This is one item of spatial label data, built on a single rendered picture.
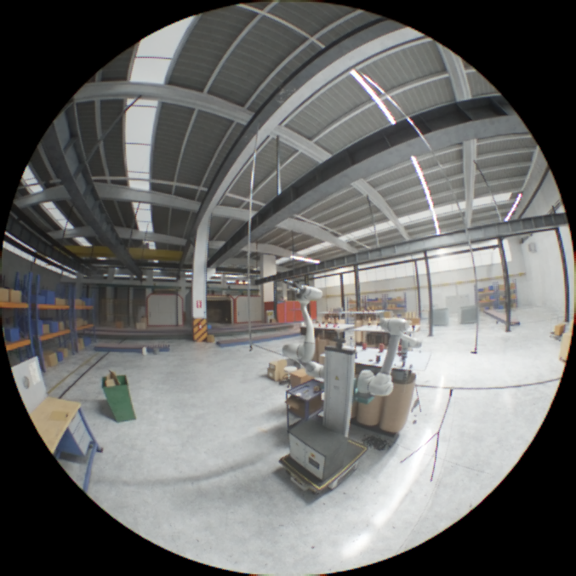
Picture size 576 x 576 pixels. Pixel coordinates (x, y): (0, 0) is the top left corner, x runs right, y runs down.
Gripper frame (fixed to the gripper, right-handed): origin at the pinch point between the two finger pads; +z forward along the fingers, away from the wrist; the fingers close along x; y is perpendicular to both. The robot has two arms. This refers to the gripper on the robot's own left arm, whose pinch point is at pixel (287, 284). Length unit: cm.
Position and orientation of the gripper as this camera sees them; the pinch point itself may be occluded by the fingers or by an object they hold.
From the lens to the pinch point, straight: 153.5
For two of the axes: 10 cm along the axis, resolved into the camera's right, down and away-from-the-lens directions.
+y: 4.1, -8.6, -2.9
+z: -8.6, -2.6, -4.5
